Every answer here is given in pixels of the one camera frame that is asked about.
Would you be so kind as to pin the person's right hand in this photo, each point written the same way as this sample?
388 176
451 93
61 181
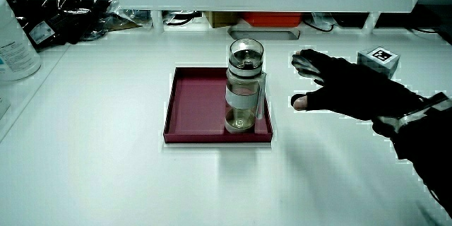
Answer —
349 86

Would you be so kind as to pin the clear bottle with white sleeve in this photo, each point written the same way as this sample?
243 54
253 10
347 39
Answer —
244 88

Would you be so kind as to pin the person's right forearm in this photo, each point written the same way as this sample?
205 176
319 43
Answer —
429 137

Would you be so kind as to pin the large white labelled bottle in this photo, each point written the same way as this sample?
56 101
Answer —
14 49

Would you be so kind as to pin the flat grey device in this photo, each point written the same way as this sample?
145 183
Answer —
263 34

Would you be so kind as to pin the orange box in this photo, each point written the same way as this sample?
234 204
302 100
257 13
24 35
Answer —
272 18

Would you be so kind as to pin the brown cardboard box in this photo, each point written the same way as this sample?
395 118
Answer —
220 18

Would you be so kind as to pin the dark red tray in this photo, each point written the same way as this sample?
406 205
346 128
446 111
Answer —
197 106

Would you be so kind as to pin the clear plastic bag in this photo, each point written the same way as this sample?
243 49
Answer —
123 14

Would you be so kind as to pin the black plastic bag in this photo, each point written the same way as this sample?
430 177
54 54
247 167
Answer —
60 21

